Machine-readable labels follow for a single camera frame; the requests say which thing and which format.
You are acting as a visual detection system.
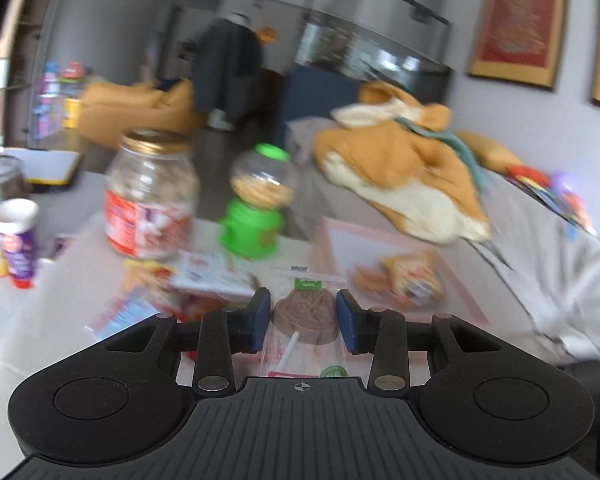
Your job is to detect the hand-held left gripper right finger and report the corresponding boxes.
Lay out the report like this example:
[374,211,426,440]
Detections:
[334,290,501,394]

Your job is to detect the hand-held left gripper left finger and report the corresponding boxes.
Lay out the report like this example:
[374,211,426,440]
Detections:
[101,287,272,396]

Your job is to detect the chocolate lollipop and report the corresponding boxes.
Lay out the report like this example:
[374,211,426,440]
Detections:
[260,265,352,379]

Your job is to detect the white snack packet red print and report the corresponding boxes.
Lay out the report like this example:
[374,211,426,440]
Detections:
[172,251,256,297]

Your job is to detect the pink cardboard box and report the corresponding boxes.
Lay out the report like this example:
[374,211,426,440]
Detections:
[309,216,489,332]

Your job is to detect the blue white snack packet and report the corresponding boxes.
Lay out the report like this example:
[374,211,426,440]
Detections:
[84,287,164,339]

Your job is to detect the orange yellow snack packet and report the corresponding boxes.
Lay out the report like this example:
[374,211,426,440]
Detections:
[349,250,449,309]

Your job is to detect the green candy dispenser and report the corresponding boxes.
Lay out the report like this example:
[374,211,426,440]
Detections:
[218,143,301,261]

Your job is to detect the plastic jar with red label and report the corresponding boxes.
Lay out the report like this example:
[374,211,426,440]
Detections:
[104,129,201,261]

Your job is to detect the orange and cream blanket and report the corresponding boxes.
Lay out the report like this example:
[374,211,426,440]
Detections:
[312,81,492,246]

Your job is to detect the white tablecloth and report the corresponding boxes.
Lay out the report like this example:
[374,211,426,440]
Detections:
[0,212,487,463]

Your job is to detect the grey sofa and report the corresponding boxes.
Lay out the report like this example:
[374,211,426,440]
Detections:
[285,117,600,367]

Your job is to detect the dark blue cabinet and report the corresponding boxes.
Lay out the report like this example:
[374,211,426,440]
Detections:
[274,64,368,152]

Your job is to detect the colourful toys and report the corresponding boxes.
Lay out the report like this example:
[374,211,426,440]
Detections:
[504,162,599,237]

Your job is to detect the purple tube with white cap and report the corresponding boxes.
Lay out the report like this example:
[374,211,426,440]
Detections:
[0,198,40,290]

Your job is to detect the orange beanbag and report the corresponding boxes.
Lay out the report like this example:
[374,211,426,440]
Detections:
[77,79,207,144]

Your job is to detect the dark coat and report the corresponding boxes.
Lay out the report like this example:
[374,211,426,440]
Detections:
[192,14,264,117]

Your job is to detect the white board with yellow edge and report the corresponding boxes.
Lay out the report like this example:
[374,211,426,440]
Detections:
[2,147,84,194]

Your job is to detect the glass jar with dark contents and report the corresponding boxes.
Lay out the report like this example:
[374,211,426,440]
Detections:
[0,155,32,227]

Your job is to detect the glass aquarium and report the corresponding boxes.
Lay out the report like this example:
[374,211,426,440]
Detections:
[295,0,454,107]

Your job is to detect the red topped baby bottle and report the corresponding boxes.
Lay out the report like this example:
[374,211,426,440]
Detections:
[60,61,85,130]

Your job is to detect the wooden shelf cabinet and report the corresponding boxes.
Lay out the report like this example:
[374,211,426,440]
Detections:
[0,0,38,151]

